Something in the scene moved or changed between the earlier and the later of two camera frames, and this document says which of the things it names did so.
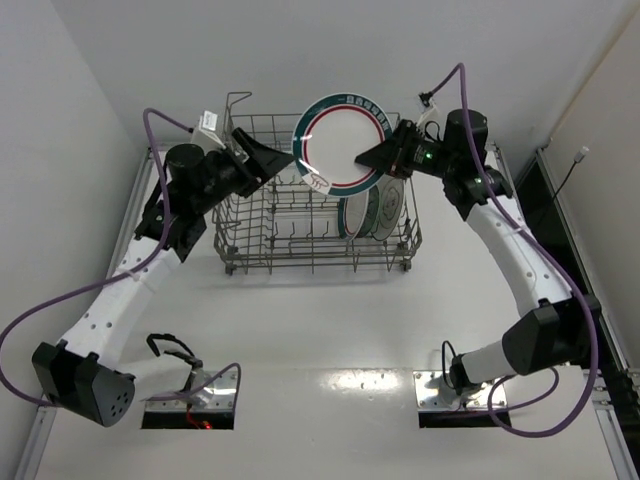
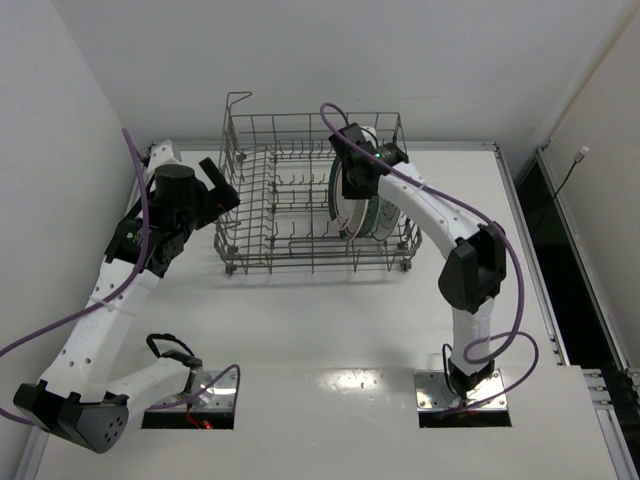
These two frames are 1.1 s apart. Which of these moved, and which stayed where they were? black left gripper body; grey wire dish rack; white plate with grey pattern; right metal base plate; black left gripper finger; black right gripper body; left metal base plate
Moved: black left gripper body; black left gripper finger; black right gripper body
Stayed: right metal base plate; left metal base plate; grey wire dish rack; white plate with grey pattern
